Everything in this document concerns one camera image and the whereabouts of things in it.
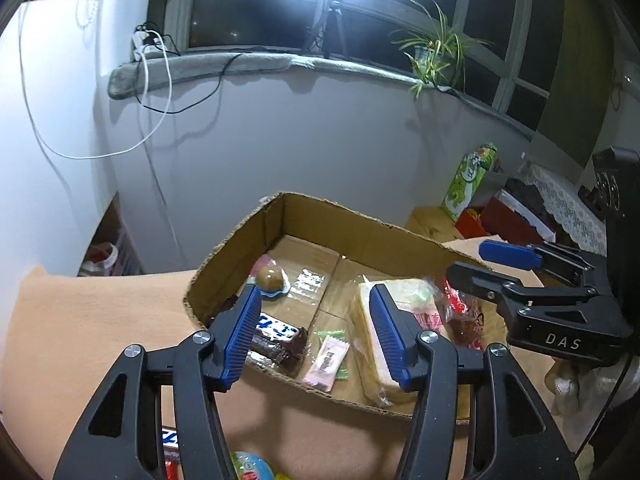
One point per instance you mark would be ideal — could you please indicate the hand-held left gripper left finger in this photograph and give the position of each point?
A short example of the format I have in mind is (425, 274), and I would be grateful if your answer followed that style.
(247, 340)

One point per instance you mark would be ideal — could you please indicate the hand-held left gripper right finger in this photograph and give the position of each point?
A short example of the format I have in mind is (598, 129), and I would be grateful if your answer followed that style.
(387, 335)

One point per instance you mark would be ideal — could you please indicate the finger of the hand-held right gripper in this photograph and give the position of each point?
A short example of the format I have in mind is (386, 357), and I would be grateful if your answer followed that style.
(475, 277)
(505, 252)

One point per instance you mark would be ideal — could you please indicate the blue white chocolate bar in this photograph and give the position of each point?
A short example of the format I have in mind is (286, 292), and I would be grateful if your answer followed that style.
(277, 332)

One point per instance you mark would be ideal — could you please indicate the sliced bread packet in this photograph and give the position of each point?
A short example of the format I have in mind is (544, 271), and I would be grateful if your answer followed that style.
(415, 300)

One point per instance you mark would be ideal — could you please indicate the dark red snack packet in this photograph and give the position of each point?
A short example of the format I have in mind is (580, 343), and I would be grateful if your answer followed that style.
(462, 327)

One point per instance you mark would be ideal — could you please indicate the pink candy packet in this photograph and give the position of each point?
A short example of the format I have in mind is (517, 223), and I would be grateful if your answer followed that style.
(325, 360)

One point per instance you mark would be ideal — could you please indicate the cardboard box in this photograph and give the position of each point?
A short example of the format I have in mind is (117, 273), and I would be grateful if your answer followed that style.
(320, 220)

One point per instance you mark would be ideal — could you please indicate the person's right hand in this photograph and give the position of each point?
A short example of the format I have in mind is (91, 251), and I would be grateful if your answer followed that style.
(565, 385)

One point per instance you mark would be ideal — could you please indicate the red box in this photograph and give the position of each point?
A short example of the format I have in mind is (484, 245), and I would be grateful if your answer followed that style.
(505, 217)

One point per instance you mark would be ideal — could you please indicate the white lace cloth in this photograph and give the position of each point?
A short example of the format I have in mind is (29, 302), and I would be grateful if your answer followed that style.
(565, 205)

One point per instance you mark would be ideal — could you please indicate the green drink carton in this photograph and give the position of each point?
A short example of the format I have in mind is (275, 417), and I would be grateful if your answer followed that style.
(467, 180)

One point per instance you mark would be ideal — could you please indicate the green blue candy packet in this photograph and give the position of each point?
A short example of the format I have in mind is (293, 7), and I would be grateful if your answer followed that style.
(252, 467)

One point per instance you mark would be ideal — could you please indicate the red white plastic bag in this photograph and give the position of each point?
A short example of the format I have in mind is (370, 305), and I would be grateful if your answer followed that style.
(102, 260)

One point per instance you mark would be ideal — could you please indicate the dark olive curtain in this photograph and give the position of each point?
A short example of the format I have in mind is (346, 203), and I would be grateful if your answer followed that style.
(575, 60)

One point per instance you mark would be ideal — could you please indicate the potted spider plant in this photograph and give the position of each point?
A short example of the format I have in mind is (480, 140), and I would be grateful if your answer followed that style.
(435, 55)

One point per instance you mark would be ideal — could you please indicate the white cabinet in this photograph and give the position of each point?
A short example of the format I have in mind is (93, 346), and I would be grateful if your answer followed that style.
(50, 110)

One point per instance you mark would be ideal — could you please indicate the white power strip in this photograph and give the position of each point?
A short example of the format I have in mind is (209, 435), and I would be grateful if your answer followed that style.
(145, 42)

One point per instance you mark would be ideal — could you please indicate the window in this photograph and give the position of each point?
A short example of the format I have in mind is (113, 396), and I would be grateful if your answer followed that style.
(250, 20)

